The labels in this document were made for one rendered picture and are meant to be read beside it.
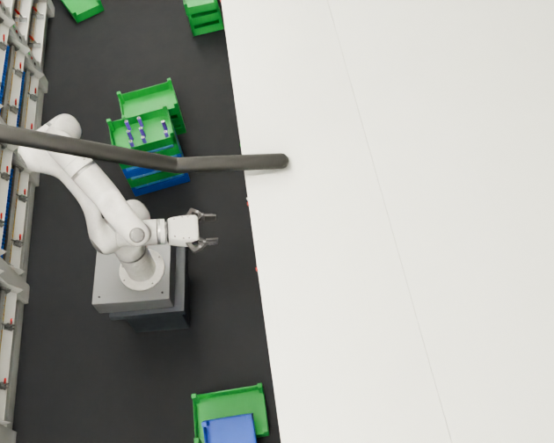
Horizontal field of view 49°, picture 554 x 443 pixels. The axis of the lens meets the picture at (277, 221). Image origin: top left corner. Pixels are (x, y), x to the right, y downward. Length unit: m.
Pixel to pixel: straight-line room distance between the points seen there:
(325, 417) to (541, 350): 0.29
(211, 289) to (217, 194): 0.54
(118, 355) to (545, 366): 2.28
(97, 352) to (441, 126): 2.21
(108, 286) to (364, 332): 1.89
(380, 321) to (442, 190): 0.23
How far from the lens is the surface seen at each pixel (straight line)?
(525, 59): 1.14
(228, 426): 2.58
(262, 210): 0.91
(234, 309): 2.84
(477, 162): 0.97
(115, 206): 1.92
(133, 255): 2.36
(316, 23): 1.17
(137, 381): 2.82
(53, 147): 0.88
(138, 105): 3.45
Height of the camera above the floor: 2.57
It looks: 58 degrees down
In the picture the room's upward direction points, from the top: 9 degrees counter-clockwise
